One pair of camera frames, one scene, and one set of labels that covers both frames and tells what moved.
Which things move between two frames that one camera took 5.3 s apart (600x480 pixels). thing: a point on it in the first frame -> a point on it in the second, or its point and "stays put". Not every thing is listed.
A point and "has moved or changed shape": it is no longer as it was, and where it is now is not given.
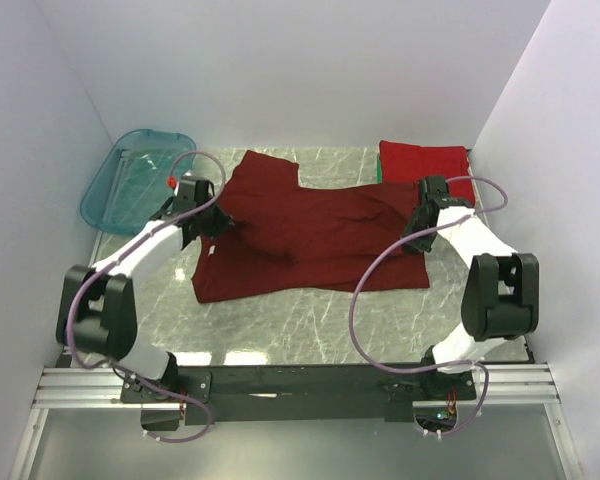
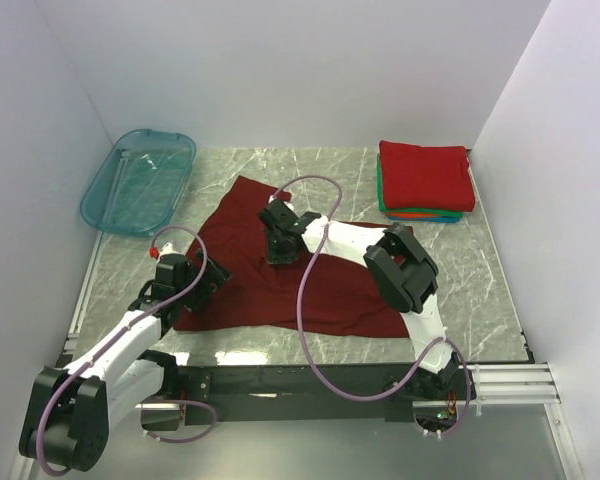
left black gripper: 223,222 -> 214,276
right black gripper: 424,245 -> 273,256
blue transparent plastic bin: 133,183 stays put
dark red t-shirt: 289,238 has moved or changed shape
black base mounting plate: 253,393 stays put
